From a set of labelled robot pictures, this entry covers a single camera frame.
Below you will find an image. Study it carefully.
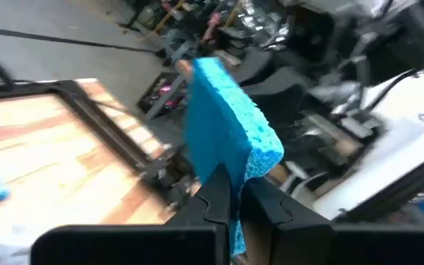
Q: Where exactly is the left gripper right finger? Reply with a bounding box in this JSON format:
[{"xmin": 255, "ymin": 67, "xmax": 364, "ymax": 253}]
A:
[{"xmin": 240, "ymin": 176, "xmax": 333, "ymax": 265}]

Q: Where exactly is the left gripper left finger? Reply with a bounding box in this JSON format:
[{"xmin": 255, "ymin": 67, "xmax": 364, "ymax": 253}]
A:
[{"xmin": 164, "ymin": 163, "xmax": 232, "ymax": 265}]

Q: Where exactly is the black table frame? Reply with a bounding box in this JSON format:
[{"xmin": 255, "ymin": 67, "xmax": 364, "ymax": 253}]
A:
[{"xmin": 0, "ymin": 54, "xmax": 183, "ymax": 207}]

